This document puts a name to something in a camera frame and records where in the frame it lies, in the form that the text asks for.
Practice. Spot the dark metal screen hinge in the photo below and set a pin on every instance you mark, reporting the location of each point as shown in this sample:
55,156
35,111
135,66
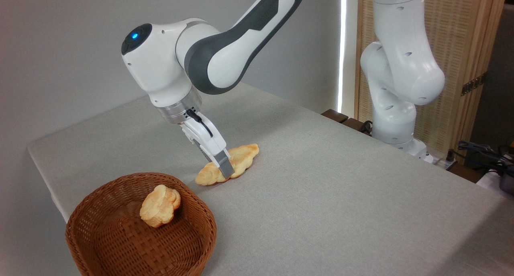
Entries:
473,84

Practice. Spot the brown woven wicker basket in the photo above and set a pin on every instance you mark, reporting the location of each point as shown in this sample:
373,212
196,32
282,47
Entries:
120,244

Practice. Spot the long golden bread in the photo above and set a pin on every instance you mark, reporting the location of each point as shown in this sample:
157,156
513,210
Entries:
245,157

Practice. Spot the grey tablecloth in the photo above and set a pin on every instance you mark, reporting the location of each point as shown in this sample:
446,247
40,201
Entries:
341,195

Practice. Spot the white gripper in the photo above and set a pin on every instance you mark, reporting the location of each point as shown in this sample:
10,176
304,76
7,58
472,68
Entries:
202,133

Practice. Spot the round golden bread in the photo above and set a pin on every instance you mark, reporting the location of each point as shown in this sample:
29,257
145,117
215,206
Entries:
160,205

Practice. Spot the wooden folding screen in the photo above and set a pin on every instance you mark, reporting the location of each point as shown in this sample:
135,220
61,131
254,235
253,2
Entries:
466,35

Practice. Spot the dark brown wooden block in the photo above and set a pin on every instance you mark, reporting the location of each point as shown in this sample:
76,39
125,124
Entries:
334,115
355,124

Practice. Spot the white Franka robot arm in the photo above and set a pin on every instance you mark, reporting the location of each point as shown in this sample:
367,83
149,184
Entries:
225,55

